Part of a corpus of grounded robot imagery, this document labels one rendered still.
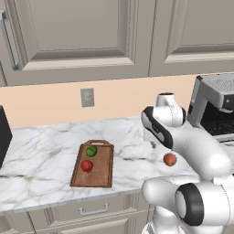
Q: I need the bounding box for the silver drawer handle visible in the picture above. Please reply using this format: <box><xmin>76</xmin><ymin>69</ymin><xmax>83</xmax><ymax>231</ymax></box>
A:
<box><xmin>78</xmin><ymin>202</ymin><xmax>110</xmax><ymax>217</ymax></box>

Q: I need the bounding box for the red tomato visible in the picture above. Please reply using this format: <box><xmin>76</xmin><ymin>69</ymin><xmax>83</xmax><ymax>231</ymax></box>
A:
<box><xmin>80</xmin><ymin>160</ymin><xmax>94</xmax><ymax>174</ymax></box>

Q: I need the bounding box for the red-orange onion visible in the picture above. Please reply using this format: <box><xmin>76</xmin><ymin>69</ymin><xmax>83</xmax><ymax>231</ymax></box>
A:
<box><xmin>163</xmin><ymin>153</ymin><xmax>178</xmax><ymax>167</ymax></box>

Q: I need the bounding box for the grey coffee machine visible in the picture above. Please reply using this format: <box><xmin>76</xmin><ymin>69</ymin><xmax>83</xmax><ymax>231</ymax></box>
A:
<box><xmin>186</xmin><ymin>73</ymin><xmax>234</xmax><ymax>144</ymax></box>

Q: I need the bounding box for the black appliance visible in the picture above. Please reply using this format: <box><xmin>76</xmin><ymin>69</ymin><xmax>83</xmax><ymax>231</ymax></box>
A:
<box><xmin>0</xmin><ymin>105</ymin><xmax>14</xmax><ymax>169</ymax></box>

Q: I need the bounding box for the green avocado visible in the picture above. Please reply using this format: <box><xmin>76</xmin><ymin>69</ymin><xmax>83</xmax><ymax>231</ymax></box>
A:
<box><xmin>85</xmin><ymin>144</ymin><xmax>99</xmax><ymax>158</ymax></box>

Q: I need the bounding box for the brown wooden cutting board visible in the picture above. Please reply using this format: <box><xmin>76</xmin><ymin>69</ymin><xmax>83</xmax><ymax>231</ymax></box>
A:
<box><xmin>69</xmin><ymin>139</ymin><xmax>115</xmax><ymax>188</ymax></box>

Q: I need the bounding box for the silver cupboard handle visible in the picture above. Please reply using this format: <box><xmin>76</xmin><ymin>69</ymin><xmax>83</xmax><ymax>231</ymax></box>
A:
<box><xmin>1</xmin><ymin>10</ymin><xmax>21</xmax><ymax>71</ymax></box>

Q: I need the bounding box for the grey drawer front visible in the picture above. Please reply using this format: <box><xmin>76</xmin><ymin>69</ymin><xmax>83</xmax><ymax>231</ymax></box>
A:
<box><xmin>45</xmin><ymin>193</ymin><xmax>135</xmax><ymax>227</ymax></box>

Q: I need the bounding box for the beige wall cupboard door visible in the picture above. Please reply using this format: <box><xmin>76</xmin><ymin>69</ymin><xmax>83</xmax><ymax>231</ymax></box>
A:
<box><xmin>0</xmin><ymin>60</ymin><xmax>7</xmax><ymax>88</ymax></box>
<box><xmin>148</xmin><ymin>0</ymin><xmax>234</xmax><ymax>78</ymax></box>
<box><xmin>0</xmin><ymin>0</ymin><xmax>157</xmax><ymax>87</ymax></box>

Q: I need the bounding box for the grey wall outlet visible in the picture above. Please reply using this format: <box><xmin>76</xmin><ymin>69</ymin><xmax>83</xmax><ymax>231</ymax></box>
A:
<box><xmin>80</xmin><ymin>88</ymin><xmax>95</xmax><ymax>108</ymax></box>

